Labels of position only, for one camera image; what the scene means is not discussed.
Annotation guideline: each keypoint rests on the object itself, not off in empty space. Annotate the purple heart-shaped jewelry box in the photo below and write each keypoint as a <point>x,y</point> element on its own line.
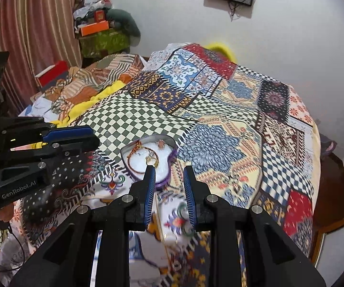
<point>156,150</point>

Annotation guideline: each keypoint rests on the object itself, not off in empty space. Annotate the striped orange brown blanket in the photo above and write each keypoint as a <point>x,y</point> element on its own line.
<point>78,85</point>

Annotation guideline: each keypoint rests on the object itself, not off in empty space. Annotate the brown wooden door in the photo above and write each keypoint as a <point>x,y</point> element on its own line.
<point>329,208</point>

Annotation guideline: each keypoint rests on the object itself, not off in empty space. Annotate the yellow cloth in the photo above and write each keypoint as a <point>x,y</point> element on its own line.
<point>77,110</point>

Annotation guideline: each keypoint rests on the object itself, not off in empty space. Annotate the striped brown curtain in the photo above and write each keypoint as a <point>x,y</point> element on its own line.
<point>37,34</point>

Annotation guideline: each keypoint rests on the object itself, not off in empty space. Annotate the orange box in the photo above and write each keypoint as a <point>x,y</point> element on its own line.
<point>94,28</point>

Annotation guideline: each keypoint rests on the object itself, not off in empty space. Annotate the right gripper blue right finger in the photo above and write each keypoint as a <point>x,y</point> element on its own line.
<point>189,181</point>

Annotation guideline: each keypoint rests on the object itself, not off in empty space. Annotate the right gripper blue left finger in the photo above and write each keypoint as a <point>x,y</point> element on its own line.
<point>149,183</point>

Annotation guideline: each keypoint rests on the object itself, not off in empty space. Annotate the red and white box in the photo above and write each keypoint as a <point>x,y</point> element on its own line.
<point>51,73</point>

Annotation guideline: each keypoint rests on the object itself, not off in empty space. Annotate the green patterned cloth stand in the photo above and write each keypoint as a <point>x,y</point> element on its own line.
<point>101,44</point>

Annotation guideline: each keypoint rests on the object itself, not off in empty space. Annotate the dark green plush cushion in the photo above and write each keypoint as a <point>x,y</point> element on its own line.
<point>125,20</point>

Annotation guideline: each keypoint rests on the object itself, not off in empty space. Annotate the colourful patchwork bed cover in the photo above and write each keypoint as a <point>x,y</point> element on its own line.
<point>248,136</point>

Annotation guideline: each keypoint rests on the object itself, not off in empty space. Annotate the dark bag on floor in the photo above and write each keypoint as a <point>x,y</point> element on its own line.
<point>327,145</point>

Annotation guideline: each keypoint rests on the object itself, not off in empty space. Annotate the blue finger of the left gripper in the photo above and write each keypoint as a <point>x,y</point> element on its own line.
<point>67,132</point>
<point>73,145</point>

